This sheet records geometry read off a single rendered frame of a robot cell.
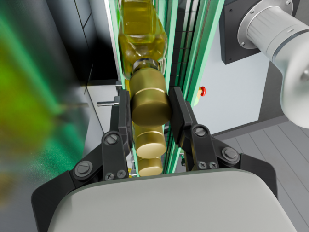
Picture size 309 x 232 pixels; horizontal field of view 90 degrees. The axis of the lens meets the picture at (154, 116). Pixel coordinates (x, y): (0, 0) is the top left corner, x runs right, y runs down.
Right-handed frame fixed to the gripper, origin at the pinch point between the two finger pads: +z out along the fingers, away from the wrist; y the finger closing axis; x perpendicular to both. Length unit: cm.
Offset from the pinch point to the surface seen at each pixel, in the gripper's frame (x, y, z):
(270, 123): -180, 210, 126
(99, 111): -27.6, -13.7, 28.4
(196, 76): -10.7, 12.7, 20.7
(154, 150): -5.6, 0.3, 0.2
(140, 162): -10.5, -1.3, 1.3
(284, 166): -189, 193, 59
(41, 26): 2.1, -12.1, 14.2
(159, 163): -10.4, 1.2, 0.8
